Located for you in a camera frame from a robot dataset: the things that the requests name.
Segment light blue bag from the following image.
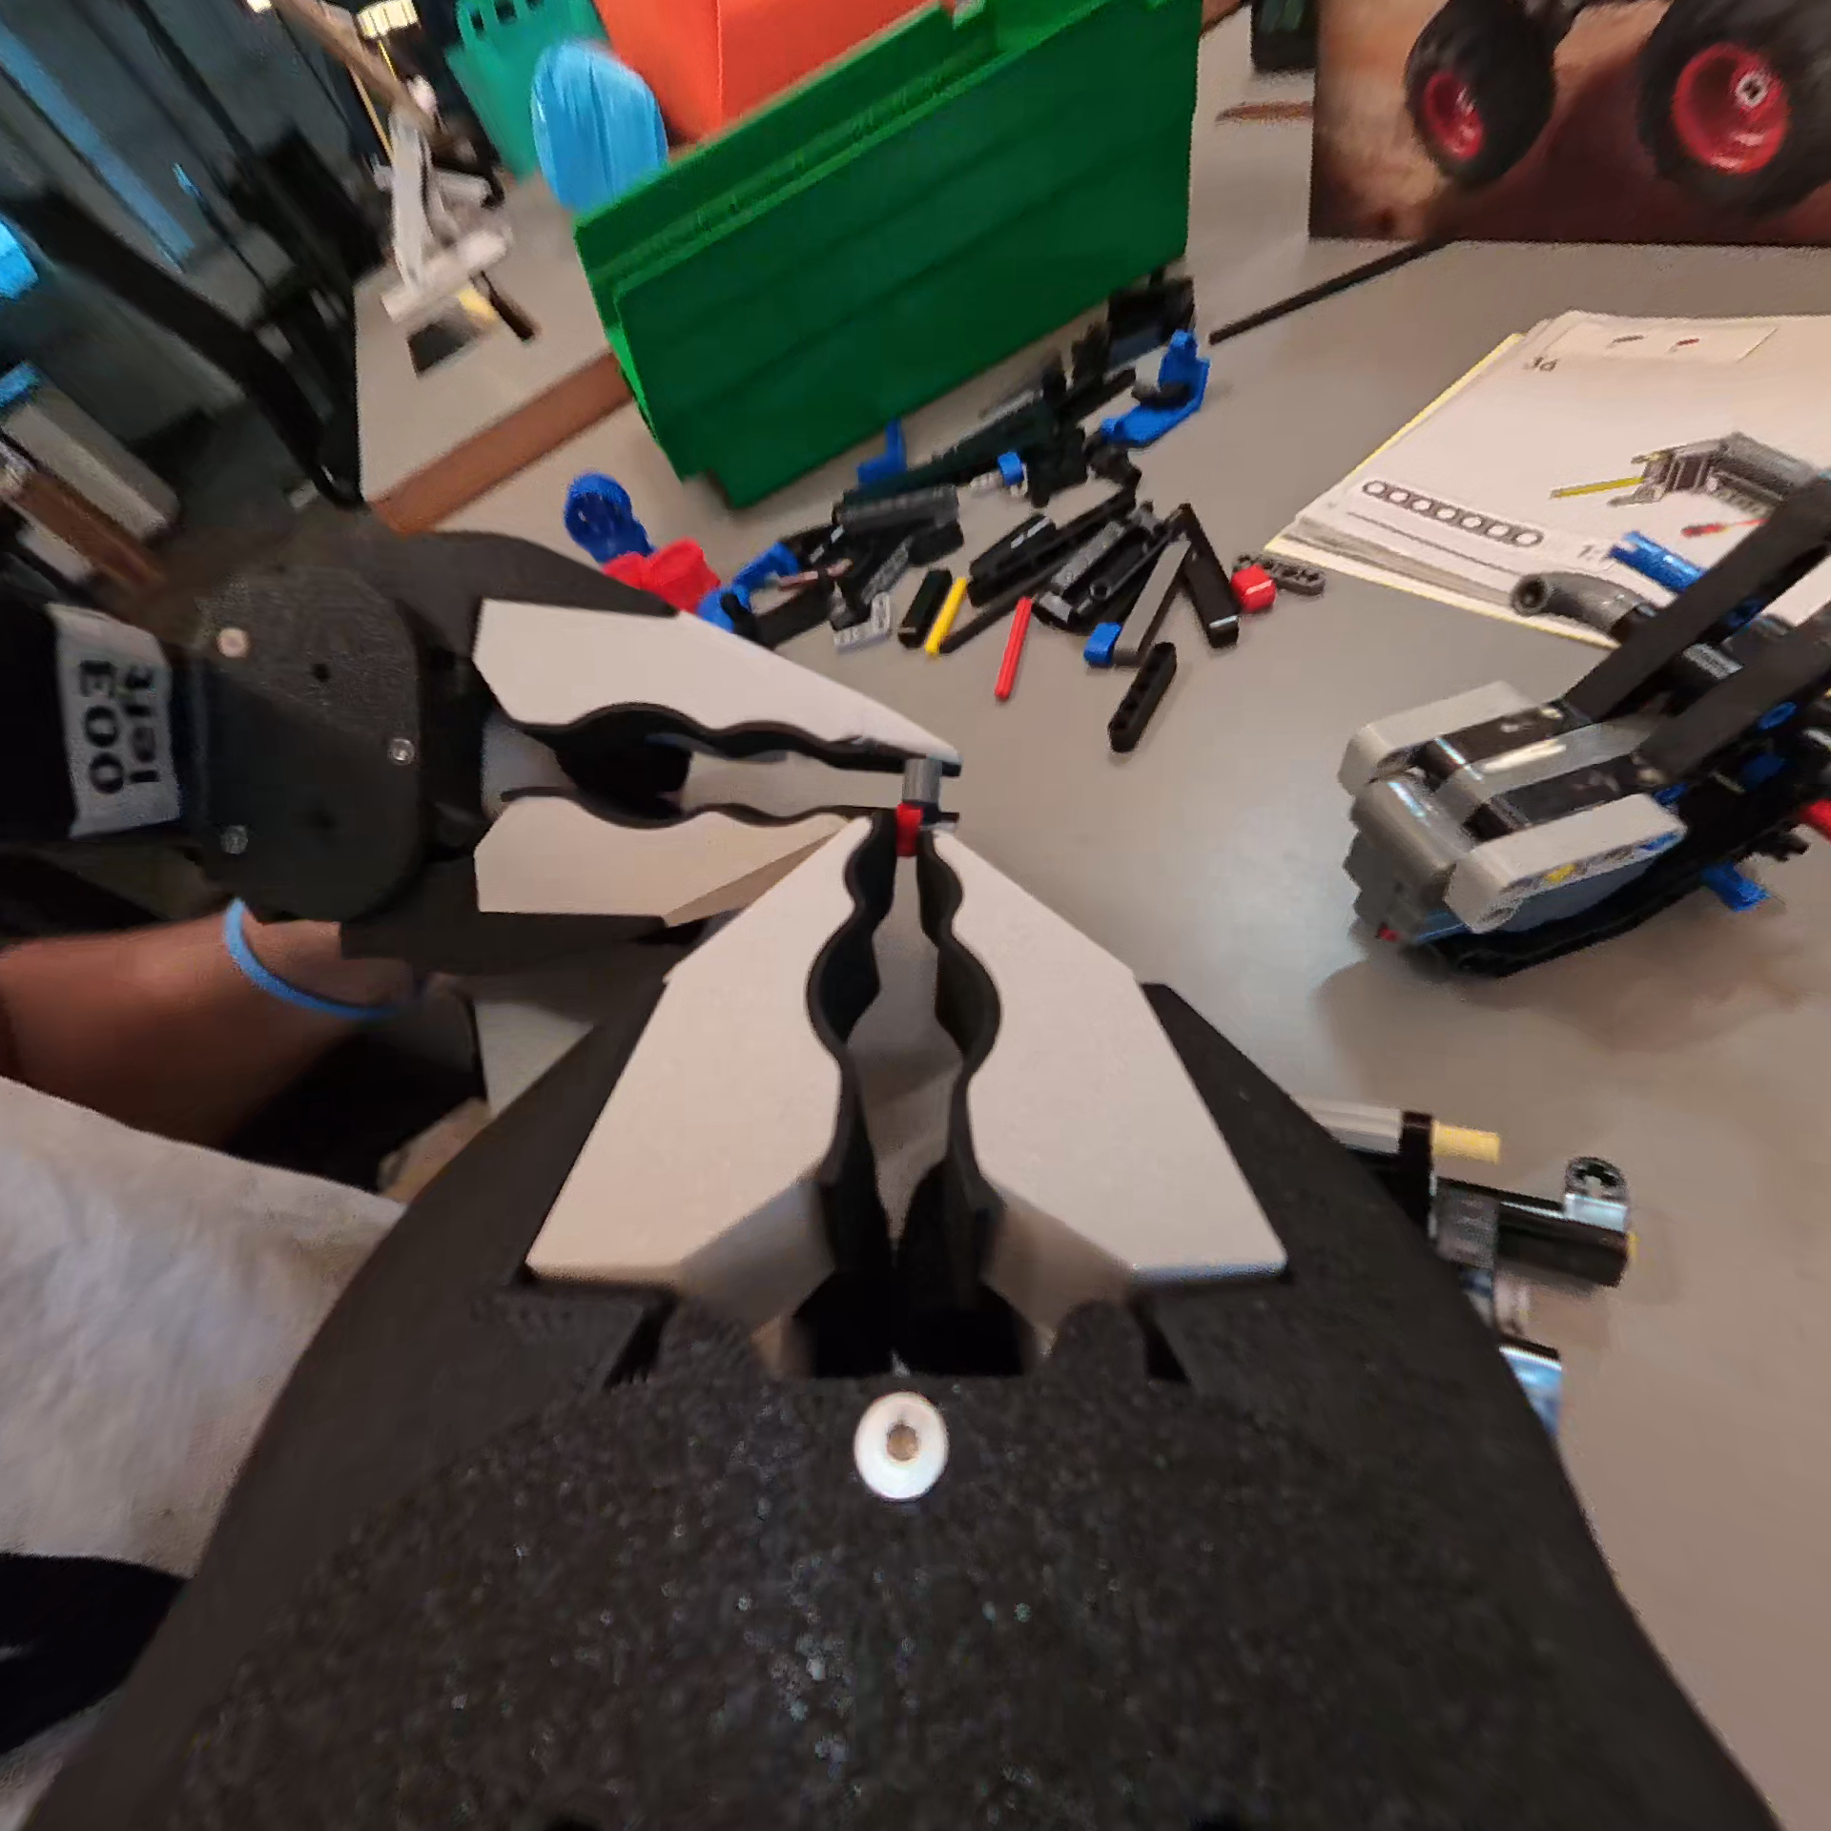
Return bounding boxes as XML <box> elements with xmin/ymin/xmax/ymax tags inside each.
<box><xmin>528</xmin><ymin>39</ymin><xmax>671</xmax><ymax>217</ymax></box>

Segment grey motor lego chassis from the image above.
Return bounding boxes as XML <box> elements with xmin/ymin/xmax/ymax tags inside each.
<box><xmin>1337</xmin><ymin>470</ymin><xmax>1831</xmax><ymax>982</ymax></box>

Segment blue wristband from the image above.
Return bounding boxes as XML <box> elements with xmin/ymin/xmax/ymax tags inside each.
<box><xmin>221</xmin><ymin>898</ymin><xmax>417</xmax><ymax>1024</ymax></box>

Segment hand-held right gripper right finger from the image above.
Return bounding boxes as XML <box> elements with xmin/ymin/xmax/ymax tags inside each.
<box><xmin>915</xmin><ymin>825</ymin><xmax>1289</xmax><ymax>1317</ymax></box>

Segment orange bin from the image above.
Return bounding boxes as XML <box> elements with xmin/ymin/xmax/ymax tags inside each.
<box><xmin>593</xmin><ymin>0</ymin><xmax>946</xmax><ymax>144</ymax></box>

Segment person's dark pants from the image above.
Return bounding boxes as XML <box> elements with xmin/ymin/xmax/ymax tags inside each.
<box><xmin>0</xmin><ymin>1550</ymin><xmax>188</xmax><ymax>1754</ymax></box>

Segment teal plastic crate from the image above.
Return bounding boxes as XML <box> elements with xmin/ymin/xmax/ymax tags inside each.
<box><xmin>442</xmin><ymin>0</ymin><xmax>617</xmax><ymax>181</ymax></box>

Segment person's left forearm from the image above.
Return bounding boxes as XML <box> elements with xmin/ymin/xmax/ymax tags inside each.
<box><xmin>0</xmin><ymin>907</ymin><xmax>431</xmax><ymax>1146</ymax></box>

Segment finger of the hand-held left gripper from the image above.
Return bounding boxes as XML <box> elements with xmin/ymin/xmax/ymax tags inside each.
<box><xmin>471</xmin><ymin>785</ymin><xmax>860</xmax><ymax>924</ymax></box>
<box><xmin>471</xmin><ymin>596</ymin><xmax>963</xmax><ymax>789</ymax></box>

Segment green plastic bin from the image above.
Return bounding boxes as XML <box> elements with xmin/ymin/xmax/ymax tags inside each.
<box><xmin>572</xmin><ymin>0</ymin><xmax>1203</xmax><ymax>509</ymax></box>

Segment person's white shirt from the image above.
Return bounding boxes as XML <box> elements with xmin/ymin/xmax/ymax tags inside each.
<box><xmin>0</xmin><ymin>1079</ymin><xmax>410</xmax><ymax>1575</ymax></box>

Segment pile of large lego parts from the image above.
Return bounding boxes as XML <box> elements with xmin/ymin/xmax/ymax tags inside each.
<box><xmin>564</xmin><ymin>278</ymin><xmax>1325</xmax><ymax>760</ymax></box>

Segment lego instruction booklet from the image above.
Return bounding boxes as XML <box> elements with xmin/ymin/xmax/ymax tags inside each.
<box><xmin>1264</xmin><ymin>306</ymin><xmax>1831</xmax><ymax>652</ymax></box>

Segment black lego axle subassembly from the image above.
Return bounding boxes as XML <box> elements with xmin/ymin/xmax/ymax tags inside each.
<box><xmin>1300</xmin><ymin>1092</ymin><xmax>1636</xmax><ymax>1439</ymax></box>

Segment monster truck lego box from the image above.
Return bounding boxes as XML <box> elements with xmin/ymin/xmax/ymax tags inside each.
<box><xmin>1308</xmin><ymin>0</ymin><xmax>1831</xmax><ymax>247</ymax></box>

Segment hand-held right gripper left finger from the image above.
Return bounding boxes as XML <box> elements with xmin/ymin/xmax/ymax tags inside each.
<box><xmin>526</xmin><ymin>818</ymin><xmax>896</xmax><ymax>1310</ymax></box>

